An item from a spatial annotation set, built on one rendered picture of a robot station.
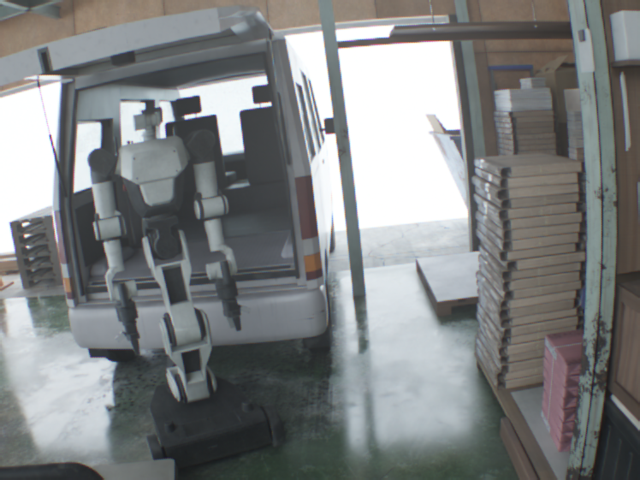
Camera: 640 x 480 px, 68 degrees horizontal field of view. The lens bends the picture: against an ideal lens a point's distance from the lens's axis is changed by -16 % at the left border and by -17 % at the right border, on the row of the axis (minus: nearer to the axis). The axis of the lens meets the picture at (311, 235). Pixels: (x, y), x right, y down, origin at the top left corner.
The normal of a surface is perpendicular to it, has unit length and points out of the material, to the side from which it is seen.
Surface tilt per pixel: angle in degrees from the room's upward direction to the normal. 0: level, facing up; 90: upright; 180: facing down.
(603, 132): 90
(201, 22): 106
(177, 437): 45
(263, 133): 93
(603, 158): 90
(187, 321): 66
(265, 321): 89
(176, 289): 80
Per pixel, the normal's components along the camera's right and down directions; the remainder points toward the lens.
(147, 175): 0.42, 0.14
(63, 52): -0.01, 0.48
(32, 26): -0.05, 0.22
